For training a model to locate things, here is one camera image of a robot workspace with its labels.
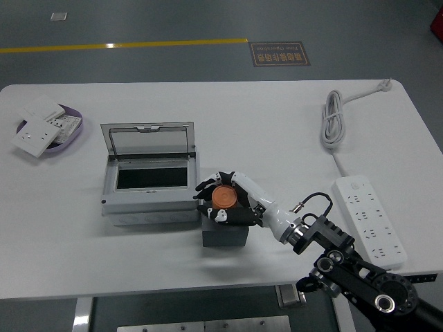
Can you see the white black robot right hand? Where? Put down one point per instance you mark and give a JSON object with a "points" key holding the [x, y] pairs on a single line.
{"points": [[277, 218]]}

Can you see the orange cylinder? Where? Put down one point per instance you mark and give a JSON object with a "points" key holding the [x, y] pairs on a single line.
{"points": [[224, 198]]}

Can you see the grey box with clear lid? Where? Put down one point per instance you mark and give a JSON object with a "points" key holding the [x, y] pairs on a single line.
{"points": [[149, 207]]}

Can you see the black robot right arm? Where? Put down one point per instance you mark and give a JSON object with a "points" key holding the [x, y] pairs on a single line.
{"points": [[367, 276]]}

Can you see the grey cube with round hole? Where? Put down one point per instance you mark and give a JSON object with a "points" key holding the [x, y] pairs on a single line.
{"points": [[225, 238]]}

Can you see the white power strip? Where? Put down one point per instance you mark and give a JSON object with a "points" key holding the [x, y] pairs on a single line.
{"points": [[368, 218]]}

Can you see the white table leg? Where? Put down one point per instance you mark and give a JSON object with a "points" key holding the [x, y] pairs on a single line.
{"points": [[82, 314], [342, 316]]}

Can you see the black table control panel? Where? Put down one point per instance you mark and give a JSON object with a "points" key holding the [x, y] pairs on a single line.
{"points": [[424, 277]]}

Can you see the brown floor sign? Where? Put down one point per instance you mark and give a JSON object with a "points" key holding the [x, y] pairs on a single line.
{"points": [[279, 54]]}

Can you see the purple tray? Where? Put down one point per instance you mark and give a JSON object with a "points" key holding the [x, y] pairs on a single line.
{"points": [[77, 134]]}

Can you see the yellow floor tape line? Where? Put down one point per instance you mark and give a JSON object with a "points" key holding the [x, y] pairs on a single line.
{"points": [[138, 45]]}

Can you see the white printed socket panel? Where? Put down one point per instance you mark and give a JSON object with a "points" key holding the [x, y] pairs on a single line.
{"points": [[67, 125]]}

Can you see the red object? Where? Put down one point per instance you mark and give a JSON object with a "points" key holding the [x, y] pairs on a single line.
{"points": [[437, 17]]}

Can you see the white socket plate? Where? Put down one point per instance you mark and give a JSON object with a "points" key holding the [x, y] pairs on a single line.
{"points": [[33, 136]]}

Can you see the small metal floor plate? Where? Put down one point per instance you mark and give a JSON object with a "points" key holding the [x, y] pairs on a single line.
{"points": [[59, 16]]}

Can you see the grey metal bracket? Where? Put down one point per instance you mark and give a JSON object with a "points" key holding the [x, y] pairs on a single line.
{"points": [[289, 295]]}

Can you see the steel base plate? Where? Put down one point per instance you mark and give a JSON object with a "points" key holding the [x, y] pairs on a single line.
{"points": [[161, 326], [247, 324]]}

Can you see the white switch plate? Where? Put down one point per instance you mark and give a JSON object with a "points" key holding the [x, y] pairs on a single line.
{"points": [[43, 106]]}

